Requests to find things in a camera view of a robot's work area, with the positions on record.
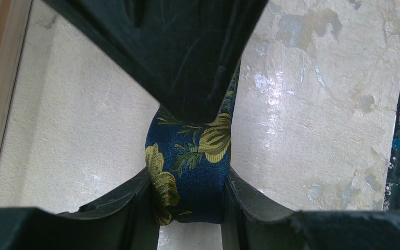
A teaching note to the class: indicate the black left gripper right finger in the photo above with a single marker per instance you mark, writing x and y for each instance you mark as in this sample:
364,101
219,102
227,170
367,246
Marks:
254,221

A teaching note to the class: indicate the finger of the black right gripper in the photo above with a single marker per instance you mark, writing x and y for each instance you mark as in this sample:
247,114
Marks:
184,53

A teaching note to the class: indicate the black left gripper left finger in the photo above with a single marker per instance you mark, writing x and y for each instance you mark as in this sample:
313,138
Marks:
120,219

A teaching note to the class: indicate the blue floral tie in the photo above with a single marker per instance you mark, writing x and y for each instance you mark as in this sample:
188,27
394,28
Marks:
188,164

